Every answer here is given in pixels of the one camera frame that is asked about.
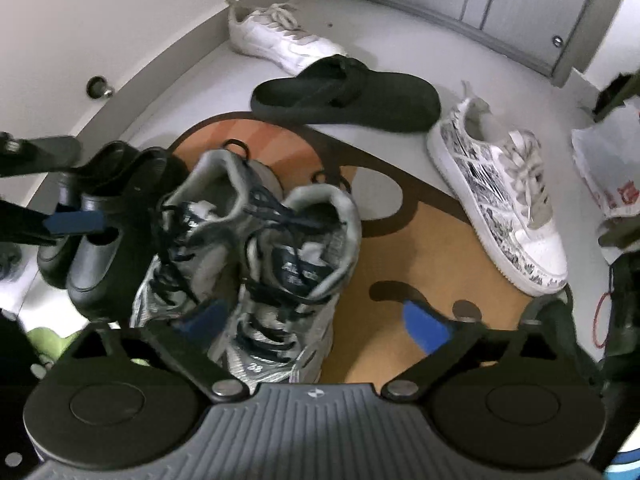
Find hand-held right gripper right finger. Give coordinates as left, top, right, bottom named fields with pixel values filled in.
left=381, top=300, right=576, bottom=402

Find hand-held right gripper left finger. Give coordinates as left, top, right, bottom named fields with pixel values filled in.
left=60, top=299, right=251, bottom=402

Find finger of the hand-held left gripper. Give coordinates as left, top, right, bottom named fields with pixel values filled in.
left=0, top=199, right=107, bottom=248
left=0, top=132, right=83, bottom=178

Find black buckle clog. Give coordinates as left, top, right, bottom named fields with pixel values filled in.
left=67, top=147, right=187, bottom=322
left=37, top=142, right=126, bottom=289

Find grey silver running shoe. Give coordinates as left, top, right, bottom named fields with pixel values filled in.
left=131, top=150, right=287, bottom=335
left=220, top=185, right=363, bottom=386

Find white sneaker beige laces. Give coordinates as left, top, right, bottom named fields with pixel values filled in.
left=227, top=0, right=349, bottom=77

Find orange brown round rug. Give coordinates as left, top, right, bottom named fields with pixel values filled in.
left=165, top=112, right=576, bottom=386

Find black metal door stop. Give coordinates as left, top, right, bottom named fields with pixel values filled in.
left=86, top=75, right=116, bottom=99

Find white black printed sneaker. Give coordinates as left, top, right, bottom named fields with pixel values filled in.
left=426, top=81, right=569, bottom=297

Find black case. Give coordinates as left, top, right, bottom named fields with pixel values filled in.
left=600, top=255, right=640, bottom=411

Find white plastic bag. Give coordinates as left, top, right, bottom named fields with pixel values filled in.
left=571, top=99, right=640, bottom=221

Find black bag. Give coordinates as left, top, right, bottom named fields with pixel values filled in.
left=592, top=72, right=640, bottom=123

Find red cord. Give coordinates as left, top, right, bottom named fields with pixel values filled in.
left=593, top=289, right=616, bottom=349

